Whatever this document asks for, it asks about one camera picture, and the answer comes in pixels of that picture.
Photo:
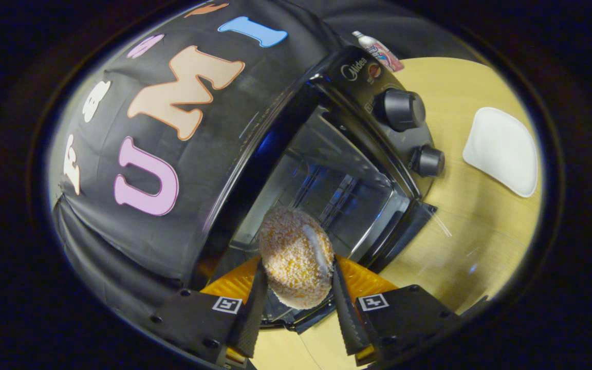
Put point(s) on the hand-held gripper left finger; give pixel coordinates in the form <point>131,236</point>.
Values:
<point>255,311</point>

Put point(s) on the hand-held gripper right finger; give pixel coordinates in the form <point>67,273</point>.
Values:
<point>343,311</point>

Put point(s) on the breaded food patty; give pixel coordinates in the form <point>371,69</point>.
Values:
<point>293,257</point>

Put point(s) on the black toaster oven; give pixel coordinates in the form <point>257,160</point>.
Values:
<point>352,87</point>

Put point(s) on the black backdrop cloth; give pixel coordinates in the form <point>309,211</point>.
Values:
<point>214,144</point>

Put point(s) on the white plate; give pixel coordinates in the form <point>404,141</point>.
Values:
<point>501,149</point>

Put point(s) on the white spray bottle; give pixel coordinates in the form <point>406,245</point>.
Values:
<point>381,51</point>

